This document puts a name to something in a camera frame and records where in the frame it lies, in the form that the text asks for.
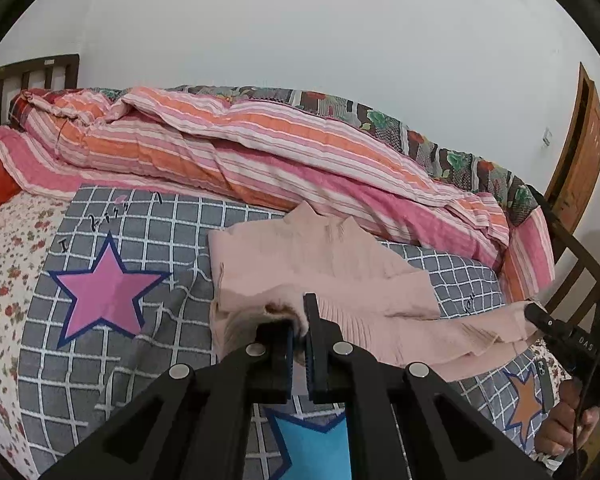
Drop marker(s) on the person's right hand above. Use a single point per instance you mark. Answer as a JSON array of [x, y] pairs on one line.
[[560, 430]]

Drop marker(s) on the dark smartphone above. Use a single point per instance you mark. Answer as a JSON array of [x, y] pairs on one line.
[[546, 387]]

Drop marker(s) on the floral bedsheet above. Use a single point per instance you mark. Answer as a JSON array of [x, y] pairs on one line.
[[10, 270]]

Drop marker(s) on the grey checked star blanket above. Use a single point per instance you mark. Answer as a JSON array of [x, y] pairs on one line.
[[180, 240]]

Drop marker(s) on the dark wooden headboard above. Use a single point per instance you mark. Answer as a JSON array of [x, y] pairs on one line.
[[40, 67]]

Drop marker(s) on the dark patchwork floral quilt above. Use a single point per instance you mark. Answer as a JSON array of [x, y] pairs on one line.
[[405, 137]]

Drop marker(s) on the white wall switch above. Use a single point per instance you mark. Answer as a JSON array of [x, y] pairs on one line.
[[547, 136]]

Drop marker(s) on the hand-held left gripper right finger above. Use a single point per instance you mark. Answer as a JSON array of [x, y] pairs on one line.
[[311, 360]]

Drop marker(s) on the brown wooden door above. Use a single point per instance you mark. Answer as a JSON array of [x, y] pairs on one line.
[[582, 160]]

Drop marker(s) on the pink orange striped quilt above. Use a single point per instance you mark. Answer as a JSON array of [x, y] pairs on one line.
[[260, 155]]

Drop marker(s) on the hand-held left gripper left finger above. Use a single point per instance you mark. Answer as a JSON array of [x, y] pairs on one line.
[[289, 360]]

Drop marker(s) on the dark wooden footboard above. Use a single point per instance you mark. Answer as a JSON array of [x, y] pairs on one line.
[[575, 250]]

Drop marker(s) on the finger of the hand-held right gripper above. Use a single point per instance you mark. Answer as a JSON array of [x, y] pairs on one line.
[[550, 321]]

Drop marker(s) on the pink knit sweater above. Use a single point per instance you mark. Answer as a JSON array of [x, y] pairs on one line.
[[340, 270]]

